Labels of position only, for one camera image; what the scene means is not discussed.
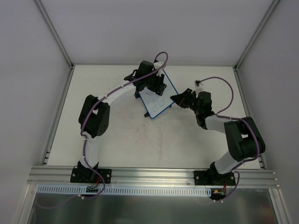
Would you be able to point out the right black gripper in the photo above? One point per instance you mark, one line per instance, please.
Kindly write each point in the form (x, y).
(189, 100)

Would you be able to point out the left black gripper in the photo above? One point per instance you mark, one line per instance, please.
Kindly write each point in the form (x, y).
(158, 83)

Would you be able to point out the blue framed whiteboard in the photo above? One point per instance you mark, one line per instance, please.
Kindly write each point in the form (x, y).
(170, 90)

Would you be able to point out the black whiteboard eraser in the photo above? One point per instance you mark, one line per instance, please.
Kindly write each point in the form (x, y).
(160, 93)

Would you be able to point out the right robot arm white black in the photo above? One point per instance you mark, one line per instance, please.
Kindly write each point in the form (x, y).
(243, 138)

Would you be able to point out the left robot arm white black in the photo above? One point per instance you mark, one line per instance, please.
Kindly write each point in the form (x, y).
(94, 116)

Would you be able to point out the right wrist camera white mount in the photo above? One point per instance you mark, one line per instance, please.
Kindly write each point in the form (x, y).
(198, 87)

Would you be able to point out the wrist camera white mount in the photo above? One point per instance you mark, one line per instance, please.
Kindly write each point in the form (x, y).
(198, 87)
(158, 67)

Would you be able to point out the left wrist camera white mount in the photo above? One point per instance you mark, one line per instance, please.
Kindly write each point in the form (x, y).
(158, 67)

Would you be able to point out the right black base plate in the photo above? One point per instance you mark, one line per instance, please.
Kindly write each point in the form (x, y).
(202, 178)

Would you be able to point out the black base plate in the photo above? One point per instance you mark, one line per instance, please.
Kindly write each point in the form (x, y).
(77, 176)
(202, 178)

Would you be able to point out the left aluminium frame post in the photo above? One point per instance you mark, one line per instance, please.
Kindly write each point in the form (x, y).
(41, 8)

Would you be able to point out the aluminium frame post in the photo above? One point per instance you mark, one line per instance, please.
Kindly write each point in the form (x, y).
(263, 22)
(41, 8)

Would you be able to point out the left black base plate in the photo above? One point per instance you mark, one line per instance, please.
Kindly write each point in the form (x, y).
(77, 176)

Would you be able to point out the right aluminium frame post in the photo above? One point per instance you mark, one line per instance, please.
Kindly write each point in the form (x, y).
(263, 22)

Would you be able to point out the white slotted cable duct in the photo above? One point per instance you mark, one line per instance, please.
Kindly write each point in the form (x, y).
(125, 190)

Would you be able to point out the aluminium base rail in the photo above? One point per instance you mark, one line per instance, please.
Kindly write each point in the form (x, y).
(152, 177)

